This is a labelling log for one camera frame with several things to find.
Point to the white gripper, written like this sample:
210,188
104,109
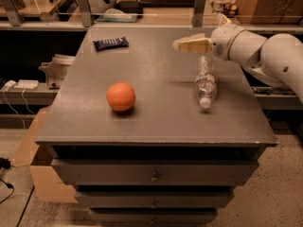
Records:
222,43

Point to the clear plastic water bottle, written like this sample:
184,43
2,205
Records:
206,82

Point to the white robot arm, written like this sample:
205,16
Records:
276,61

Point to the brown cardboard box background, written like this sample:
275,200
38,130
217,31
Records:
275,12

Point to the black keyboard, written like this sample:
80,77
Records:
167,3

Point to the black pouch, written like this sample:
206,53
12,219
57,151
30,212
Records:
130,6

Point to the dark blue snack bar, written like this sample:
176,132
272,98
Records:
110,43

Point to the clear plastic lid container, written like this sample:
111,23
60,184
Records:
117,15

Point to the orange ball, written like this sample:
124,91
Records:
121,97

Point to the grey drawer cabinet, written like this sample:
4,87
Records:
165,160

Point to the white power strip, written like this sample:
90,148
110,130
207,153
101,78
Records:
26,84

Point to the cardboard box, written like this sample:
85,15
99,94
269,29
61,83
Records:
48,185

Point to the white plastic bracket part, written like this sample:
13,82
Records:
56,70

